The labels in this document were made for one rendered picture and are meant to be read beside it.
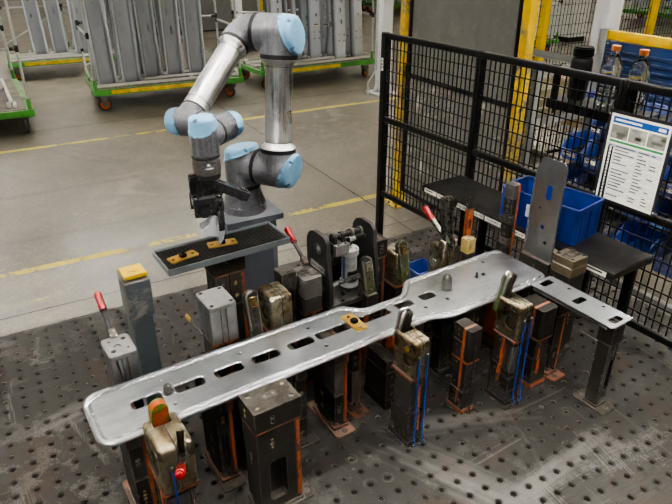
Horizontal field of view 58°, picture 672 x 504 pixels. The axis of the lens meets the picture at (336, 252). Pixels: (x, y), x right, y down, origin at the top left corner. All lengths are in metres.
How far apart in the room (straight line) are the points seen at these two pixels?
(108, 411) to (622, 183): 1.69
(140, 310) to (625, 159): 1.57
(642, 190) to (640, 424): 0.73
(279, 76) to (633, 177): 1.18
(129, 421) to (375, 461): 0.66
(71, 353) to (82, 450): 0.48
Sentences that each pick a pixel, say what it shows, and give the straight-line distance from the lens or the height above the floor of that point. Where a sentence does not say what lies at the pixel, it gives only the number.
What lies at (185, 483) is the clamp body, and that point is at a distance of 1.37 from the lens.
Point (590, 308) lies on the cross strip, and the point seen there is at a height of 1.00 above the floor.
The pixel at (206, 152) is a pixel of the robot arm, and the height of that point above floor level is 1.45.
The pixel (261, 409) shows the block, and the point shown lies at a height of 1.03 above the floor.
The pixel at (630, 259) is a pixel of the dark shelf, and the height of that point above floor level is 1.03.
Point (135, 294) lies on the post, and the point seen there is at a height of 1.10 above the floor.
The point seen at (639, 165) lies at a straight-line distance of 2.19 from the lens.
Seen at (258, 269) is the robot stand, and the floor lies 0.90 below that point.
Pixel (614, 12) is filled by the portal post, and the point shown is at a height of 1.37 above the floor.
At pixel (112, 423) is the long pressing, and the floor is 1.00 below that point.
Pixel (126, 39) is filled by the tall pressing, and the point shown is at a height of 0.81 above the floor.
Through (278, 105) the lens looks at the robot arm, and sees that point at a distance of 1.97.
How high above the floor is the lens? 1.95
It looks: 27 degrees down
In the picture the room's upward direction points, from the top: straight up
